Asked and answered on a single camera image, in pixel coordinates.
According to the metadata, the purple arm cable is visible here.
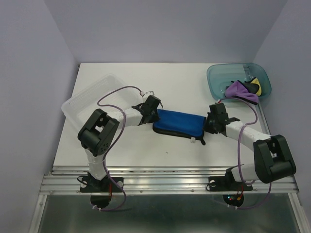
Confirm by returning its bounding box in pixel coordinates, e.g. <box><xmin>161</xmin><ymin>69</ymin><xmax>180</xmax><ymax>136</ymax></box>
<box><xmin>217</xmin><ymin>97</ymin><xmax>273</xmax><ymax>211</ymax></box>
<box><xmin>91</xmin><ymin>85</ymin><xmax>146</xmax><ymax>212</ymax></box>

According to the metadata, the purple microfiber towel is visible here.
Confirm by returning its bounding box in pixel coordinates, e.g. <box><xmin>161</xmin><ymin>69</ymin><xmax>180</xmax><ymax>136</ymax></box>
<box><xmin>225</xmin><ymin>81</ymin><xmax>259</xmax><ymax>105</ymax></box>

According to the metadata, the white perforated plastic basket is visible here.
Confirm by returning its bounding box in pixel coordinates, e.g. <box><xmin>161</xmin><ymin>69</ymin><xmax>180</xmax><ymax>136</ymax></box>
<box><xmin>61</xmin><ymin>74</ymin><xmax>142</xmax><ymax>132</ymax></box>

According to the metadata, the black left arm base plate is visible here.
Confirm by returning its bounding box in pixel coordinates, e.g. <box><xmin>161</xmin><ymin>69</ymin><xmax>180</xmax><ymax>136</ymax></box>
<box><xmin>77</xmin><ymin>176</ymin><xmax>121</xmax><ymax>193</ymax></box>

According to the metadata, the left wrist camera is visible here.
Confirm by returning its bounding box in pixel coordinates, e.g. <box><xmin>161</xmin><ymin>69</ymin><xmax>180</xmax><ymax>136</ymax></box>
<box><xmin>142</xmin><ymin>91</ymin><xmax>155</xmax><ymax>98</ymax></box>

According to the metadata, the blue microfiber towel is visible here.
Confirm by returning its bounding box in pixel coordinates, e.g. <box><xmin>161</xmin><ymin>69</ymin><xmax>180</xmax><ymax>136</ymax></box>
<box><xmin>153</xmin><ymin>109</ymin><xmax>206</xmax><ymax>145</ymax></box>

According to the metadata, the teal translucent plastic bin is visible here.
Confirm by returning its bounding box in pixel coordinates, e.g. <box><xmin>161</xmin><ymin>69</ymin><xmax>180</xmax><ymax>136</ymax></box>
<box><xmin>207</xmin><ymin>63</ymin><xmax>272</xmax><ymax>100</ymax></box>

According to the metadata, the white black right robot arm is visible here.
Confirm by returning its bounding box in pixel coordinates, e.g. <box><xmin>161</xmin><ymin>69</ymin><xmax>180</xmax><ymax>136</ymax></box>
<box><xmin>204</xmin><ymin>102</ymin><xmax>296</xmax><ymax>192</ymax></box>

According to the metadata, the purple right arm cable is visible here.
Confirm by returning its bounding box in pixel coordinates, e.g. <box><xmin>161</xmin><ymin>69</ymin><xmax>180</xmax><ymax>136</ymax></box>
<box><xmin>217</xmin><ymin>97</ymin><xmax>273</xmax><ymax>211</ymax></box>

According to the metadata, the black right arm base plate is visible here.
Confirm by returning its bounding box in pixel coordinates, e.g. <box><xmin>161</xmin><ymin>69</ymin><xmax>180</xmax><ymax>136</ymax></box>
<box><xmin>206</xmin><ymin>176</ymin><xmax>253</xmax><ymax>192</ymax></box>

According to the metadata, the yellow and black towel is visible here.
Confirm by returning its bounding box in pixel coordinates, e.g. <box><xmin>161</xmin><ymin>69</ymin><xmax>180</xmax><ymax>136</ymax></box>
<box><xmin>244</xmin><ymin>77</ymin><xmax>262</xmax><ymax>97</ymax></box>

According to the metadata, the aluminium mounting rail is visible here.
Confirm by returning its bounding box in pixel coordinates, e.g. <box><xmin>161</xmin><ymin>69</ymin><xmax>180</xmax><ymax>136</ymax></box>
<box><xmin>38</xmin><ymin>166</ymin><xmax>299</xmax><ymax>195</ymax></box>

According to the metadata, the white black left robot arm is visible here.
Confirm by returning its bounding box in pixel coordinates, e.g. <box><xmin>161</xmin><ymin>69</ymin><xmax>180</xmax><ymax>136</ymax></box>
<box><xmin>77</xmin><ymin>95</ymin><xmax>161</xmax><ymax>191</ymax></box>

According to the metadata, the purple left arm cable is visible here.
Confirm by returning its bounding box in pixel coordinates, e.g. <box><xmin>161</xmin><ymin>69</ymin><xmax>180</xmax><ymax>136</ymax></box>
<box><xmin>91</xmin><ymin>85</ymin><xmax>146</xmax><ymax>212</ymax></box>

